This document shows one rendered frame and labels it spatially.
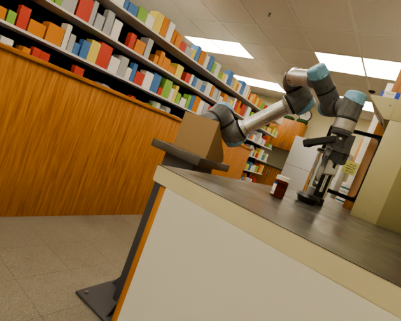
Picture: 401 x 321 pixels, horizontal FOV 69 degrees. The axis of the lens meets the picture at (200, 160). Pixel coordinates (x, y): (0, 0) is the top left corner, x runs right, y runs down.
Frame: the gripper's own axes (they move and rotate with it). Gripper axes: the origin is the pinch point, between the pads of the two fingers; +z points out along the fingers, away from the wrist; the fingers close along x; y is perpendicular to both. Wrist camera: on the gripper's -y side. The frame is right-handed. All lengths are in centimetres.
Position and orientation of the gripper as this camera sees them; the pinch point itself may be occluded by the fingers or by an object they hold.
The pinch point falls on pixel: (315, 179)
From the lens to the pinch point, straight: 119.1
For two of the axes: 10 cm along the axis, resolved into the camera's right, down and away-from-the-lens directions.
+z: -3.5, 9.3, 0.7
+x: 3.4, 0.5, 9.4
